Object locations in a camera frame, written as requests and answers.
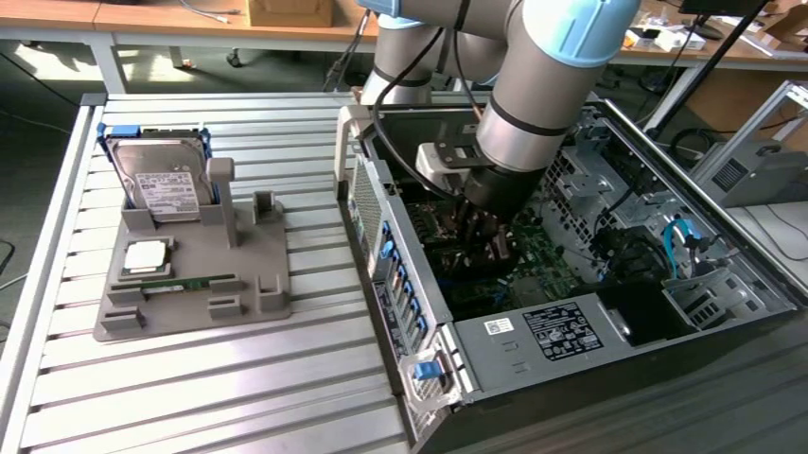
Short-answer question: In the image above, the aluminium profile frame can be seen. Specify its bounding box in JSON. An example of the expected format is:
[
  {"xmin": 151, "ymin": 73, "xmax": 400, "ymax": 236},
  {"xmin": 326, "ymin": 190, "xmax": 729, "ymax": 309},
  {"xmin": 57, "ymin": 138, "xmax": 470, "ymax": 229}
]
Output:
[{"xmin": 690, "ymin": 79, "xmax": 808, "ymax": 166}]

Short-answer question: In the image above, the cluttered wooden desk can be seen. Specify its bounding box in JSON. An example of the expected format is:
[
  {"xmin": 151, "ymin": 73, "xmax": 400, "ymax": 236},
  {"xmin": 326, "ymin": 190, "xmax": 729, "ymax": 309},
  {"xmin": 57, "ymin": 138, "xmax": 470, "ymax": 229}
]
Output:
[{"xmin": 609, "ymin": 18, "xmax": 808, "ymax": 138}]

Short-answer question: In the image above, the white black yellow box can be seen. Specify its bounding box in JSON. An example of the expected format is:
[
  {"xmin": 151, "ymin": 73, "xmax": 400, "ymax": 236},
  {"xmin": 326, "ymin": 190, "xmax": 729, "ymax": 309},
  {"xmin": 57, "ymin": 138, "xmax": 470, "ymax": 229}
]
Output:
[{"xmin": 623, "ymin": 26, "xmax": 661, "ymax": 48}]

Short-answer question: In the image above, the grey power supply unit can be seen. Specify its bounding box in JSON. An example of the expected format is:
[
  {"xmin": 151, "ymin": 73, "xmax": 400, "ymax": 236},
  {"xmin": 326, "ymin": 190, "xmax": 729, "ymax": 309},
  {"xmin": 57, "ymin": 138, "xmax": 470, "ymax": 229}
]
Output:
[{"xmin": 449, "ymin": 291, "xmax": 635, "ymax": 396}]

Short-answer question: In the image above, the white cable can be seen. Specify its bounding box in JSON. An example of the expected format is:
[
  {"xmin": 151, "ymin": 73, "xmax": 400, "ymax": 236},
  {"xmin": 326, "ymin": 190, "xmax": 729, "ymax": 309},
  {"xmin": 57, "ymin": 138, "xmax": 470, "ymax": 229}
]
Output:
[{"xmin": 177, "ymin": 0, "xmax": 246, "ymax": 23}]

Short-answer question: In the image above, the grey parts rack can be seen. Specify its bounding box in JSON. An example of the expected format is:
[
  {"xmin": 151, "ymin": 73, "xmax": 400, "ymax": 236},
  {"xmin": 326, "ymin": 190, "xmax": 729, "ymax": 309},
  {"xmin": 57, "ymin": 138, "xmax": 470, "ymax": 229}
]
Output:
[{"xmin": 92, "ymin": 157, "xmax": 295, "ymax": 342}]

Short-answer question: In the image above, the light blue disk wire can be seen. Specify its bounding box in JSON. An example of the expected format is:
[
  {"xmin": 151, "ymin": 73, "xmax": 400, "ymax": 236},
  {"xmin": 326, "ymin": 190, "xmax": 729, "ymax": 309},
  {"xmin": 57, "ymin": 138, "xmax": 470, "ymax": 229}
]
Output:
[{"xmin": 661, "ymin": 215, "xmax": 705, "ymax": 285}]

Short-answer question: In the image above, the open black PC case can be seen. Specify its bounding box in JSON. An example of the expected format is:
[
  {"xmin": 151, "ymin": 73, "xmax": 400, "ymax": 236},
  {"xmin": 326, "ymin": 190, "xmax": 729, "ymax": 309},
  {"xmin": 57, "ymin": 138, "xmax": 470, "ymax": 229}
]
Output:
[{"xmin": 334, "ymin": 96, "xmax": 808, "ymax": 454}]

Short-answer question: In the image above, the hard disk in blue carrier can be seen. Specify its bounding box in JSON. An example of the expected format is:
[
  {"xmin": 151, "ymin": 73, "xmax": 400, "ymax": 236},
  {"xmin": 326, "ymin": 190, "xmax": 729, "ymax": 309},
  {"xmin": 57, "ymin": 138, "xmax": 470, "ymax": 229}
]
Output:
[{"xmin": 95, "ymin": 121, "xmax": 219, "ymax": 223}]

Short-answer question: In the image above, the silver chipset heatsink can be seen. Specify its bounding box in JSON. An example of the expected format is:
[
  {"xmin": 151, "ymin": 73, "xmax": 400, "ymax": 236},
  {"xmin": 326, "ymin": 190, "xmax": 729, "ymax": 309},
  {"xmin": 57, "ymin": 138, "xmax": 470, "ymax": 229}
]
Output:
[{"xmin": 511, "ymin": 277, "xmax": 549, "ymax": 306}]

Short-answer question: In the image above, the silver drive cage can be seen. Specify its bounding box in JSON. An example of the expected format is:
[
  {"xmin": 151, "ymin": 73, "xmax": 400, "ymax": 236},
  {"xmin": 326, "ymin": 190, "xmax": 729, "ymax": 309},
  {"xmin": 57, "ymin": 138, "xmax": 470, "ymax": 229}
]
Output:
[{"xmin": 542, "ymin": 141, "xmax": 639, "ymax": 247}]

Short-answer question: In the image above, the black monitor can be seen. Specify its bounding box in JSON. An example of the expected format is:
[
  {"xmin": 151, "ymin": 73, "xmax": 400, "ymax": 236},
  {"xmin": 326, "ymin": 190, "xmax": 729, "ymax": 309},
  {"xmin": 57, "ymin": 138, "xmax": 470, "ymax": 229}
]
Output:
[{"xmin": 678, "ymin": 0, "xmax": 769, "ymax": 42}]

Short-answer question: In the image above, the brown cardboard box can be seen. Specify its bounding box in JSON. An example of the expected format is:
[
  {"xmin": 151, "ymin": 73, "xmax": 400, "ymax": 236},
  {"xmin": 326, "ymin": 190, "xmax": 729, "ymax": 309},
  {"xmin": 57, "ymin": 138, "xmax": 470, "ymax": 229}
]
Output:
[{"xmin": 247, "ymin": 0, "xmax": 335, "ymax": 27}]

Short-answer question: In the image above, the green motherboard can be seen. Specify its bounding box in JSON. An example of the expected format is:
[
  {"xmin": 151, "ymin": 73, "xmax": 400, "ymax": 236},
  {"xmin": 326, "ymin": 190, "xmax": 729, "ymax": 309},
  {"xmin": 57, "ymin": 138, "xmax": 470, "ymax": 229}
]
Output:
[{"xmin": 403, "ymin": 198, "xmax": 589, "ymax": 323}]

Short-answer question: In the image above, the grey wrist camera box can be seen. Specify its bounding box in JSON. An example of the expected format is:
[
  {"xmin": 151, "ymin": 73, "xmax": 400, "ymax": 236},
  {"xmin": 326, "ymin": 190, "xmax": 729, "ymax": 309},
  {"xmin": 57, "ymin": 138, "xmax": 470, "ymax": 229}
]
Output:
[{"xmin": 414, "ymin": 141, "xmax": 489, "ymax": 196}]

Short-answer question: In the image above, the white small carton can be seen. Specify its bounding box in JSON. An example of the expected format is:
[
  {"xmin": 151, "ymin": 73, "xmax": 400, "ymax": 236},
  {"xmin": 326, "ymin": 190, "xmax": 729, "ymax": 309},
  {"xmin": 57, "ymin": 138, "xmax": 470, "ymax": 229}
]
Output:
[{"xmin": 656, "ymin": 27, "xmax": 708, "ymax": 53}]

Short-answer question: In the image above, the black power wire bundle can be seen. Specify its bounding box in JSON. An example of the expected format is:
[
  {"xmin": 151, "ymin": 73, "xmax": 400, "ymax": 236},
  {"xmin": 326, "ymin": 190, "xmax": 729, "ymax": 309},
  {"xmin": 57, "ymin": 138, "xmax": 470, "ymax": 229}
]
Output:
[{"xmin": 589, "ymin": 221, "xmax": 674, "ymax": 285}]

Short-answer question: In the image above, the CPU socket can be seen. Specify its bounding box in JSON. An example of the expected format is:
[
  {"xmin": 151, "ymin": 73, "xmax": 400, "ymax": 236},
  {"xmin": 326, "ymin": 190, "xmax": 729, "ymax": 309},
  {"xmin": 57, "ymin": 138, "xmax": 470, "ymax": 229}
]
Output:
[{"xmin": 427, "ymin": 201, "xmax": 457, "ymax": 237}]

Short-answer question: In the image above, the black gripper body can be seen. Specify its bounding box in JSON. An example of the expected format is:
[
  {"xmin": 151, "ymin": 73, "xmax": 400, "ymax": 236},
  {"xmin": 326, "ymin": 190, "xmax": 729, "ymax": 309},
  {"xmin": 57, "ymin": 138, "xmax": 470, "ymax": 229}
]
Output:
[{"xmin": 463, "ymin": 163, "xmax": 547, "ymax": 219}]

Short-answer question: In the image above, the grey vented machine box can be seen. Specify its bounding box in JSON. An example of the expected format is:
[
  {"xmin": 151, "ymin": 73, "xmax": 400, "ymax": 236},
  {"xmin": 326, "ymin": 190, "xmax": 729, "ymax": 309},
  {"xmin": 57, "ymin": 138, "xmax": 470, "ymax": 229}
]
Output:
[{"xmin": 690, "ymin": 139, "xmax": 808, "ymax": 209}]

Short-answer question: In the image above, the green RAM stick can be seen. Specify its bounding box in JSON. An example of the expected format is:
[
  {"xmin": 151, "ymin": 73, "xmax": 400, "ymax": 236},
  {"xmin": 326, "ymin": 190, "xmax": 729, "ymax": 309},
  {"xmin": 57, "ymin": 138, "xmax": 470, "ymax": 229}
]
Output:
[{"xmin": 141, "ymin": 276, "xmax": 215, "ymax": 292}]

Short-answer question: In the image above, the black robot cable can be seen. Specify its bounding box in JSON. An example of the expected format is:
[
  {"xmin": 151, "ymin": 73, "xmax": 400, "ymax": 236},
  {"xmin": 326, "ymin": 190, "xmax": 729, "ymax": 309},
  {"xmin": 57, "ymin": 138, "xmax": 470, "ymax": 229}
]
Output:
[{"xmin": 371, "ymin": 26, "xmax": 485, "ymax": 196}]

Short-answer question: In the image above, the graphics card with black fan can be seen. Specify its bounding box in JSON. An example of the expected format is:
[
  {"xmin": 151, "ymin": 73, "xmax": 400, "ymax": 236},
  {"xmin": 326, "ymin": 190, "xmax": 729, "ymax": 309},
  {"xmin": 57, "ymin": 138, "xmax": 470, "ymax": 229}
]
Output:
[{"xmin": 391, "ymin": 238, "xmax": 517, "ymax": 285}]

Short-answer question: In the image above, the black stand pole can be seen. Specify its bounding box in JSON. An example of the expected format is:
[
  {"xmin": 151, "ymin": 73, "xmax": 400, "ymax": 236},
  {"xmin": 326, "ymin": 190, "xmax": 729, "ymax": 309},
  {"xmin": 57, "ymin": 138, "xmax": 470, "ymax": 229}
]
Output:
[{"xmin": 642, "ymin": 0, "xmax": 778, "ymax": 138}]

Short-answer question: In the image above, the silver CPU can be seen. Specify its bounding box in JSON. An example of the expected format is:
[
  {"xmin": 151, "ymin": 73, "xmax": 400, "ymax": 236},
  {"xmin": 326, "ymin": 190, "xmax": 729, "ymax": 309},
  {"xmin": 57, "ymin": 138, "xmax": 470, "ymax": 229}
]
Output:
[{"xmin": 123, "ymin": 239, "xmax": 175, "ymax": 278}]

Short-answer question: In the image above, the brown cardboard piece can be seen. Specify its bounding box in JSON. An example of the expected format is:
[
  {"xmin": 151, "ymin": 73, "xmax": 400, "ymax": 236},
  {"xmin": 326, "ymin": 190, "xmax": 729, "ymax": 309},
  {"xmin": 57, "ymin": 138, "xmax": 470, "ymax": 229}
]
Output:
[{"xmin": 756, "ymin": 7, "xmax": 808, "ymax": 46}]

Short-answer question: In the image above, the silver disk bay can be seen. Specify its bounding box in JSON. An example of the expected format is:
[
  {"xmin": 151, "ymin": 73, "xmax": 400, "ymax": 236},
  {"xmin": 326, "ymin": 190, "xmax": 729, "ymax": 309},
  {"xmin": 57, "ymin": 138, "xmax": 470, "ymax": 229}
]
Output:
[{"xmin": 661, "ymin": 267, "xmax": 762, "ymax": 332}]

